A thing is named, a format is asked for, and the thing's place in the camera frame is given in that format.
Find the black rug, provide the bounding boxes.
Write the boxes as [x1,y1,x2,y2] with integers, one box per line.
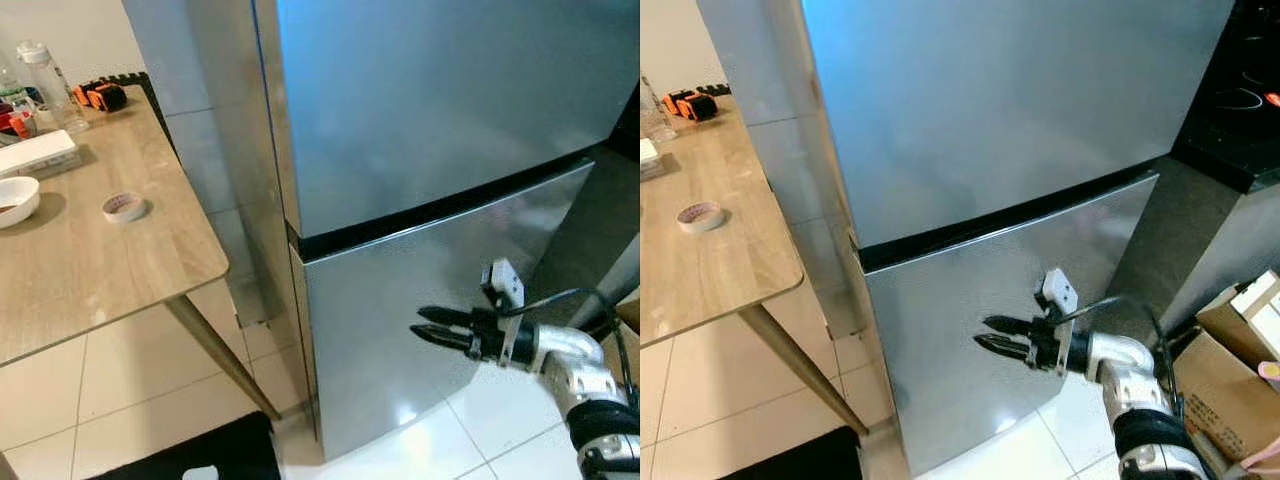
[715,425,867,480]
[85,410,283,480]

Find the brown cardboard box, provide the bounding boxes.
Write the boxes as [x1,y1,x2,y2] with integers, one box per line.
[1170,270,1280,463]

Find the black foam mat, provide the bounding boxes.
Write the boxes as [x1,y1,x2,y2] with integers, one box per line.
[70,72,177,153]

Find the grey fridge door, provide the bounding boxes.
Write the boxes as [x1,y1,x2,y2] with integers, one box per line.
[290,160,597,463]
[855,172,1161,477]

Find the grey steel fridge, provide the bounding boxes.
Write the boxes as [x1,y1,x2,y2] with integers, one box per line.
[697,0,1237,477]
[122,0,641,463]

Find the orange black device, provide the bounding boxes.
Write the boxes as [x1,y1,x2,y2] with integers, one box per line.
[661,88,720,124]
[72,82,130,114]

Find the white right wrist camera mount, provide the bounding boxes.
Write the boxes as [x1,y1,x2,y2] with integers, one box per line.
[481,258,527,367]
[1040,267,1083,377]

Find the tape roll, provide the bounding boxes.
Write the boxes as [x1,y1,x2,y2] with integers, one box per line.
[677,201,727,235]
[102,192,150,224]

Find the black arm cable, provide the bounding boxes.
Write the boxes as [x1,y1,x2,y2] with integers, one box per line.
[510,287,627,347]
[1065,294,1187,403]

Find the pink plastic object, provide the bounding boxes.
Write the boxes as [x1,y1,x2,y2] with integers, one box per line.
[1240,358,1280,473]

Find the clear water bottle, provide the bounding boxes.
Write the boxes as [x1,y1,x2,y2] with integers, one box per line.
[645,75,682,142]
[15,40,64,133]

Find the black kitchen counter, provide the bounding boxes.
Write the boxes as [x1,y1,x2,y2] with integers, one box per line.
[1170,0,1280,194]
[610,85,641,163]

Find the wooden table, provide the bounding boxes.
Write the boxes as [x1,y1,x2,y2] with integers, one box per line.
[640,95,871,438]
[0,85,283,423]

